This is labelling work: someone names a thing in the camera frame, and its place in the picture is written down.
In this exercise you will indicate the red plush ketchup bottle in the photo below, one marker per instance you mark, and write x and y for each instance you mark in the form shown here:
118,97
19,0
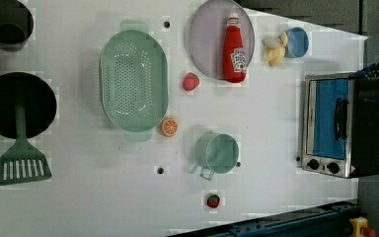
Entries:
234,61

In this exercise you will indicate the grey round plate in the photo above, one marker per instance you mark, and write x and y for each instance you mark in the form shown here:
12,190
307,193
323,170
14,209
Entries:
207,34

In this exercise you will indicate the orange slice toy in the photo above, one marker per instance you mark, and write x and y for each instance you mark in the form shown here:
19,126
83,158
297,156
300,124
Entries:
169,127

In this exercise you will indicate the pink strawberry toy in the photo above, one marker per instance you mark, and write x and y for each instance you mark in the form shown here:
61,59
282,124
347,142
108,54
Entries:
191,81

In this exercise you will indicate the green metal cup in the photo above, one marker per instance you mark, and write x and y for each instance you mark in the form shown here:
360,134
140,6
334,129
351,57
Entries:
216,153

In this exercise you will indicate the green perforated colander basket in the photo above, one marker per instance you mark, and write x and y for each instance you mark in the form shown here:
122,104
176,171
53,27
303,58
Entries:
133,72

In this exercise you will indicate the red strawberry toy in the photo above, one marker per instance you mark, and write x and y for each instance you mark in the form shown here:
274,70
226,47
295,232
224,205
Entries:
213,201

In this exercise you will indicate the blue bowl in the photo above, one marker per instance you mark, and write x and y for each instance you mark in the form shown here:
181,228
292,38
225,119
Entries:
297,44

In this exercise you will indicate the silver toaster oven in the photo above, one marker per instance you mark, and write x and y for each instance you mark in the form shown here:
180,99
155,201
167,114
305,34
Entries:
340,134

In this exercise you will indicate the green slotted spatula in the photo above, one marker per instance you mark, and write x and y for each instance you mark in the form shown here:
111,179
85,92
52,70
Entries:
22,162

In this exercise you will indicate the yellow red toy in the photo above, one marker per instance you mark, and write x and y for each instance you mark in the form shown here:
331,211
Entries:
360,228

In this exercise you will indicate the black pot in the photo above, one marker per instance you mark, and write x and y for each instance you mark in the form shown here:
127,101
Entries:
16,22

